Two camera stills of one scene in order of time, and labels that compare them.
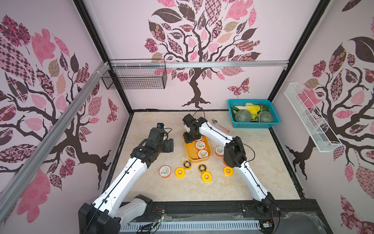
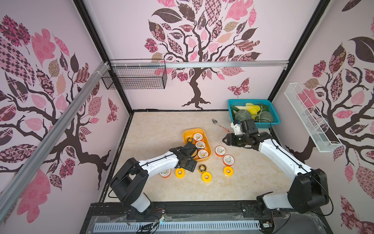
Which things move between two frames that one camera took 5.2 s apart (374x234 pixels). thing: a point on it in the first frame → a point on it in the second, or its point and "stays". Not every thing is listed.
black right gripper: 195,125 → 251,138
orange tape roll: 200,145 stays
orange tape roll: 165,171 stays
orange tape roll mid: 202,153 stays
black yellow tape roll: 202,168 stays
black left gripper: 168,146 → 191,165
